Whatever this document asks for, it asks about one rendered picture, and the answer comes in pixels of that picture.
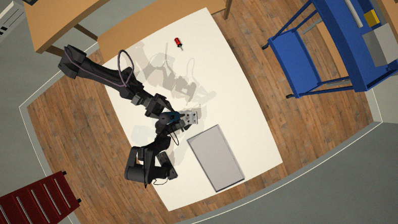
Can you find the dark blue electric screwdriver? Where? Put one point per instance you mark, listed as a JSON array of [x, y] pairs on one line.
[[167, 117]]

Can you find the grey l-shaped bracket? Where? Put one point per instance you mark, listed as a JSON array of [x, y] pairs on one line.
[[191, 118]]

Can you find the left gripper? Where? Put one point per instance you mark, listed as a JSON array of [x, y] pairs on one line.
[[154, 105]]

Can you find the red hand screwdriver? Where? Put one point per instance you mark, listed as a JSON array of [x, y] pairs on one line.
[[178, 42]]

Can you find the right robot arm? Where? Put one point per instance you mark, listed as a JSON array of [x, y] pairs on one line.
[[135, 172]]

